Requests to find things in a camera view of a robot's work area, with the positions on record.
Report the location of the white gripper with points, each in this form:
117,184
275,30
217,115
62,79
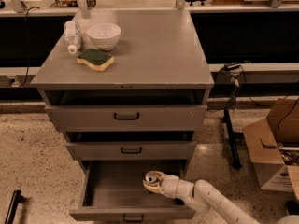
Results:
168,185

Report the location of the redbull can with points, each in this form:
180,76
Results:
151,179

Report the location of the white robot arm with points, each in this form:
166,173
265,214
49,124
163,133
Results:
198,196

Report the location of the grey middle drawer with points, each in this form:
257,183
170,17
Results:
116,151

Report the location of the grey drawer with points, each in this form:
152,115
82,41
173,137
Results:
125,118
116,151
113,191

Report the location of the grey bottom drawer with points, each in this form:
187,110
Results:
113,191

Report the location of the grey top drawer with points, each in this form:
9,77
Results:
125,118

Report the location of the grey drawer cabinet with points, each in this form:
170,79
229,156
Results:
158,61

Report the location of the open cardboard box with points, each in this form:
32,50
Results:
272,143

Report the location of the green yellow sponge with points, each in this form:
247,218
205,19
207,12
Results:
95,59

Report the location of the black stand with power adapter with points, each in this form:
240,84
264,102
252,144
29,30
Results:
233,70

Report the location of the black bar on floor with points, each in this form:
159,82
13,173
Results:
16,199

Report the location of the white ceramic bowl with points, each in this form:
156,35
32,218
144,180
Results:
105,36

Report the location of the clear plastic bottle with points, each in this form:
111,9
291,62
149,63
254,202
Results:
72,37

